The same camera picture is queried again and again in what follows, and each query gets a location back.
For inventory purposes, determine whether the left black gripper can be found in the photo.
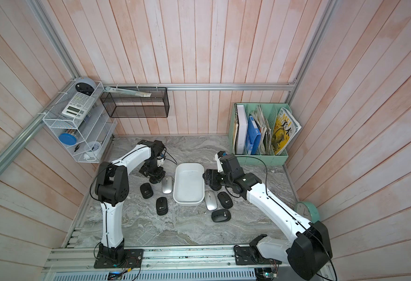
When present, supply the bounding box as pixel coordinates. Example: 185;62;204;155
139;156;166;183

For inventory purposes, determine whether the black mouse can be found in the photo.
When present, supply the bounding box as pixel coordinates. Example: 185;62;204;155
140;183;153;199
211;209;231;222
156;197;169;216
149;177;163;185
218;192;233;209

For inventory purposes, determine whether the silver mouse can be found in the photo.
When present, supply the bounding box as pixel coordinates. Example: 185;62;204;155
204;191;218;211
162;176;173;194

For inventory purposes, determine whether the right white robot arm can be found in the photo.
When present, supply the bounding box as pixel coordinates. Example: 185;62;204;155
203;151;333;281

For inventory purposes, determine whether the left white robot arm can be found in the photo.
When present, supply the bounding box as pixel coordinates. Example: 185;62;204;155
94;140;165;264

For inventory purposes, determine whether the white storage box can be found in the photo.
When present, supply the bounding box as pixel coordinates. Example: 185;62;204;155
173;163;205;206

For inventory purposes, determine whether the white book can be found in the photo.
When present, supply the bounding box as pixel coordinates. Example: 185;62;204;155
235;105;247;155

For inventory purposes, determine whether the blue folder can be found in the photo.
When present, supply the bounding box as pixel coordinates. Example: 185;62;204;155
245;115;261;155

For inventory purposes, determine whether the newspaper bundle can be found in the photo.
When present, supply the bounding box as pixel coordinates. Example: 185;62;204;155
252;105;273;155

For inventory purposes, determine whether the green file organizer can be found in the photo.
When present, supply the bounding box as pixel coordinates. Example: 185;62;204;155
227;103;292;166

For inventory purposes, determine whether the white cup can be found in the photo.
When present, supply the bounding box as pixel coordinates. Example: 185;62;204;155
83;141;102;162

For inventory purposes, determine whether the yellow magazine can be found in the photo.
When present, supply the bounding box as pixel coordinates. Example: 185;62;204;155
271;108;302;155

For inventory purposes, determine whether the blue lid jar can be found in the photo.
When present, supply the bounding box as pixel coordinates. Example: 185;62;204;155
58;129;78;146

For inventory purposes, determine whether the white calculator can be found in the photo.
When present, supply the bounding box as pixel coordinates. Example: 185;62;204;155
62;92;95;119

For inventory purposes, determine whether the green alarm clock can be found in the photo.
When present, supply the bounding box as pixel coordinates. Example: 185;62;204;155
294;201;321;223

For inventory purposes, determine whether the round grey speaker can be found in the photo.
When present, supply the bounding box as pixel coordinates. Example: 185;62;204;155
75;77;97;96

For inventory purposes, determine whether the black wire basket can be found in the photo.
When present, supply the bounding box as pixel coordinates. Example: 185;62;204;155
100;86;170;118

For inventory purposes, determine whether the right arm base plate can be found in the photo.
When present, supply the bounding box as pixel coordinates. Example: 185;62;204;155
233;245;282;265

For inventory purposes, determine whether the aluminium rail frame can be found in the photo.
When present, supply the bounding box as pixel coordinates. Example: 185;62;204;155
40;245;300;281

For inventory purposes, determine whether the white wire shelf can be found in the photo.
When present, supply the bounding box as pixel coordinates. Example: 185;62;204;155
43;79;116;163

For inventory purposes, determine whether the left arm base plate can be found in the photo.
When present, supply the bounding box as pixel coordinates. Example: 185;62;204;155
94;244;143;269

